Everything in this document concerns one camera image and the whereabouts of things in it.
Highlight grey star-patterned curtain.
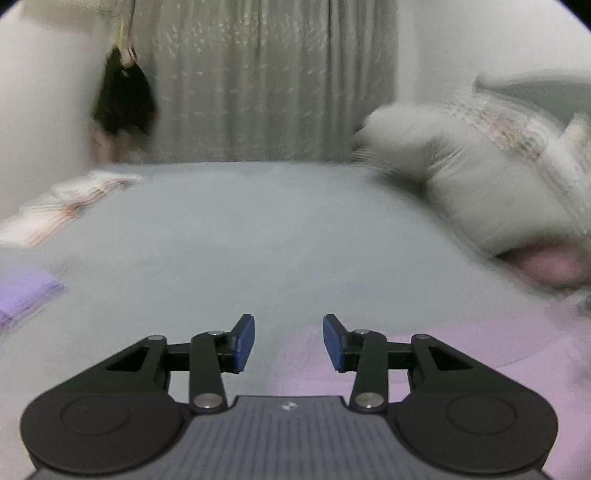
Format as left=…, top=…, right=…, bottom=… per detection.
left=132, top=1, right=398, bottom=163

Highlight grey duvet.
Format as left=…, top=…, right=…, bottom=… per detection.
left=353, top=103, right=590, bottom=256

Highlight purple crumpled garment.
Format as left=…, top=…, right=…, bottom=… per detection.
left=1, top=269, right=64, bottom=334

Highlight lilac knit sweater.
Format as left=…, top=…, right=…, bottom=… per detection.
left=266, top=297, right=590, bottom=479

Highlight patterned floral pillow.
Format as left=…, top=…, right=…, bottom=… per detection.
left=443, top=93, right=590, bottom=223

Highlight black hanging garment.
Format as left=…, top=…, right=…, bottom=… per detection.
left=93, top=47, right=157, bottom=136

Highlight grey bed sheet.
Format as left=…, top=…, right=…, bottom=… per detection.
left=0, top=158, right=565, bottom=480

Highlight pink pillow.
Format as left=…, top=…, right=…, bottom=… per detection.
left=497, top=243, right=590, bottom=289

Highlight white papers and booklets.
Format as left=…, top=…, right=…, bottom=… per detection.
left=1, top=170, right=142, bottom=249

